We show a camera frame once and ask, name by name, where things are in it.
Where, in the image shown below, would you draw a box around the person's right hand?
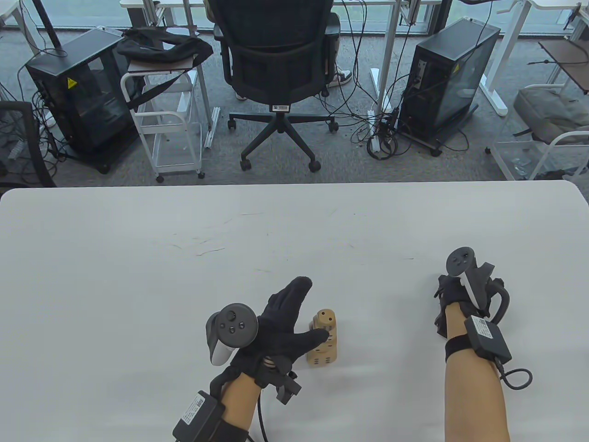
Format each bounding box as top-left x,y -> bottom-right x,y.
433,274 -> 475,340

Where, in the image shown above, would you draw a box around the person's left hand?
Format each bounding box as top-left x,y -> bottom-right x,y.
229,276 -> 331,386

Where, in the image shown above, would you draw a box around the largest wooden die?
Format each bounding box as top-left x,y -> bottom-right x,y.
307,343 -> 338,369

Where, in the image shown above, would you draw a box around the large wooden die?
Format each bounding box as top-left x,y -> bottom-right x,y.
309,329 -> 339,353

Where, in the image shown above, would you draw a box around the person's left forearm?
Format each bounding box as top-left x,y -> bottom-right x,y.
221,372 -> 258,433

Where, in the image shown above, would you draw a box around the person's right forearm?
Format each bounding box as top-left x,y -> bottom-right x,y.
444,304 -> 511,442

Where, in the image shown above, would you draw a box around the grey tracking controller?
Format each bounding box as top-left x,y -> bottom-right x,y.
206,302 -> 258,365
445,248 -> 510,325

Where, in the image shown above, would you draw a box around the black labelled sensor box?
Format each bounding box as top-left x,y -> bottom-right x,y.
464,315 -> 513,364
173,390 -> 226,442

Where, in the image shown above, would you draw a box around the white power strip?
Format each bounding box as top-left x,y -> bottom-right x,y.
368,108 -> 382,153

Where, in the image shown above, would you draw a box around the white metal cart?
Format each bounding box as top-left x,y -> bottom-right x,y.
485,131 -> 589,181
121,69 -> 206,183

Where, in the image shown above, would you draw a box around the grey cushion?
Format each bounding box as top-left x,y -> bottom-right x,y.
513,86 -> 589,144

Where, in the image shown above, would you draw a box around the black computer tower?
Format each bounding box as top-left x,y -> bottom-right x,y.
25,29 -> 141,174
397,18 -> 501,157

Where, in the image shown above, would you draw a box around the brown wooden shelf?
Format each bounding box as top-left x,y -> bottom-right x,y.
538,39 -> 589,95

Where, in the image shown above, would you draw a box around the black office chair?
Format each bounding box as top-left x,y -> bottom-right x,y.
213,0 -> 342,173

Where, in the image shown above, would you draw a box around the brown wooden board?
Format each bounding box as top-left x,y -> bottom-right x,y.
127,55 -> 198,74

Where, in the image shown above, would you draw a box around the black bag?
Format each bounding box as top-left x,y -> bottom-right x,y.
116,27 -> 214,111

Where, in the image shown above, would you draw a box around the black mesh chair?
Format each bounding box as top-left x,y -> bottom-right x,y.
0,101 -> 57,188

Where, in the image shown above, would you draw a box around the black pole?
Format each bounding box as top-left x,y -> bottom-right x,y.
32,0 -> 68,58

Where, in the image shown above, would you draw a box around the black arm strap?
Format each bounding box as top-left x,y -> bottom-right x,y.
207,414 -> 251,442
444,336 -> 479,364

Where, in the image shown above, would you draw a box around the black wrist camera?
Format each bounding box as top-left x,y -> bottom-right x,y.
258,364 -> 302,406

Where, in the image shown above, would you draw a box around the black sensor cable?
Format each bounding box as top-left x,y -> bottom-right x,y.
495,359 -> 533,391
254,389 -> 270,442

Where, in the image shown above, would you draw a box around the black floor cables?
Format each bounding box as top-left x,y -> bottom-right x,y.
322,0 -> 470,161

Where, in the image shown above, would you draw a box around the white metal rail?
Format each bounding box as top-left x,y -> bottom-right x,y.
205,107 -> 221,149

